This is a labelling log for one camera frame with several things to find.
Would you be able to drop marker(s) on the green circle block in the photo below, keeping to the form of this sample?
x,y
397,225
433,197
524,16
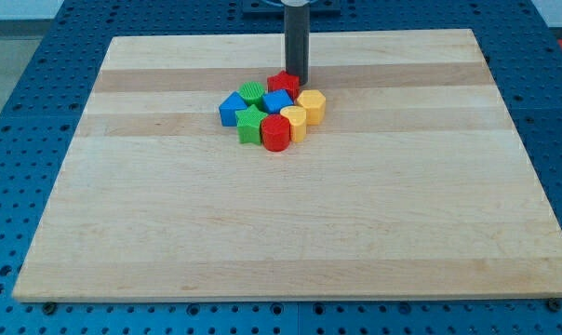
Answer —
x,y
252,93

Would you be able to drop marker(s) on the blue triangle block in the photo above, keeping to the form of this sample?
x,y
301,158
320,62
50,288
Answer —
x,y
229,107

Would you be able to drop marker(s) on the blue cube block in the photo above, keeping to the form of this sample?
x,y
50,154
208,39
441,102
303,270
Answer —
x,y
273,102

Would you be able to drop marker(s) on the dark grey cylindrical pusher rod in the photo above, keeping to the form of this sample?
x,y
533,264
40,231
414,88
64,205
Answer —
x,y
296,31

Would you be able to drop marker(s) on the yellow heart block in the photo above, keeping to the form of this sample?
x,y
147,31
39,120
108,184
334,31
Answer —
x,y
297,119

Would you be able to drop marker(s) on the yellow hexagon block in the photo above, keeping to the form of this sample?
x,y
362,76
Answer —
x,y
314,102

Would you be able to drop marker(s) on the red cylinder block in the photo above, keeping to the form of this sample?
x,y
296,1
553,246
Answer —
x,y
275,133

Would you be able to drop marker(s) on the red star block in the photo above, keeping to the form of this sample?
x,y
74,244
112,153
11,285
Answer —
x,y
284,81

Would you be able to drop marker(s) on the wooden board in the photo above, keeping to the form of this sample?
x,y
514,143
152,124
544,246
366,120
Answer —
x,y
416,185

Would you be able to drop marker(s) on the green star block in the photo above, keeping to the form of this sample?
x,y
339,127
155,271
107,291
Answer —
x,y
248,124

